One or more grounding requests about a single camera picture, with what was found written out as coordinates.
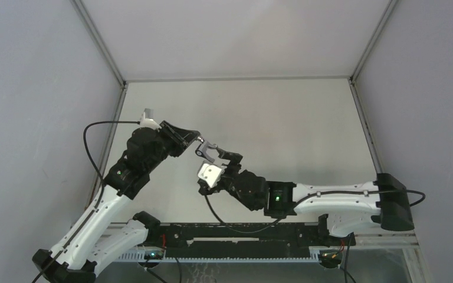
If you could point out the right green circuit board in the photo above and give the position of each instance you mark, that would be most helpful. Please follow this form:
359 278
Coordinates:
330 256

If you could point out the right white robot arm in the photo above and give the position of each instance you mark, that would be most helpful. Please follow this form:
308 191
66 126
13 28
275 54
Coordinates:
380 203

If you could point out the green circuit board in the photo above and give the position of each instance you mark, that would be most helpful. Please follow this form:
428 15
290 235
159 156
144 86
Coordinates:
330 256
154 255

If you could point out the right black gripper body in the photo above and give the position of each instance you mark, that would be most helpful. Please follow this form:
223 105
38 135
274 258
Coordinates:
228 184

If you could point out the aluminium enclosure frame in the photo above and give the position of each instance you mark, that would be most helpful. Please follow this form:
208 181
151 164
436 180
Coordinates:
237 64

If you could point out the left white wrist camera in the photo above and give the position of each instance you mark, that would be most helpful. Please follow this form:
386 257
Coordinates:
148 121

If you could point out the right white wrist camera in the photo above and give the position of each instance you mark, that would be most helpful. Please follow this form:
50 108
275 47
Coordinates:
210 173

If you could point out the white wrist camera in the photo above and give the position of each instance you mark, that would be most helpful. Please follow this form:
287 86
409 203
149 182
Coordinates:
210 173
148 121

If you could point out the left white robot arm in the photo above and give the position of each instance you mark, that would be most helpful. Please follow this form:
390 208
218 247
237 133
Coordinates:
80 256

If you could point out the left green circuit board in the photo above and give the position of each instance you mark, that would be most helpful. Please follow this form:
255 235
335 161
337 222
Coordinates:
154 255

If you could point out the white slotted cable duct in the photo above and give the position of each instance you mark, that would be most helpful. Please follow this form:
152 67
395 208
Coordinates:
310 256

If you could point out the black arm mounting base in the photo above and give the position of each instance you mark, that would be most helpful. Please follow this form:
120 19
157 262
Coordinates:
258 240

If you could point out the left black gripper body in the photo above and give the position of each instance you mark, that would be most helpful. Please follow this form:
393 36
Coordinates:
164 149

